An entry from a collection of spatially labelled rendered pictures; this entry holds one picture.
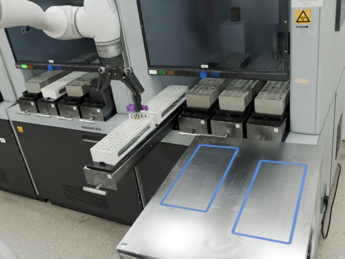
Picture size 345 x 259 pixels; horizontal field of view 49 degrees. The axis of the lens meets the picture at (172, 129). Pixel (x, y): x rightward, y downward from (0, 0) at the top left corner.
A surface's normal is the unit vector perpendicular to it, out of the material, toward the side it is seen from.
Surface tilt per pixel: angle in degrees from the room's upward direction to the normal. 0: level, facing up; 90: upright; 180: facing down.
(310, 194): 0
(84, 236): 0
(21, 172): 90
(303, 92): 90
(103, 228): 0
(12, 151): 90
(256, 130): 90
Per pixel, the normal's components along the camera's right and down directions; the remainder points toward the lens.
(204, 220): -0.14, -0.88
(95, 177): -0.46, 0.46
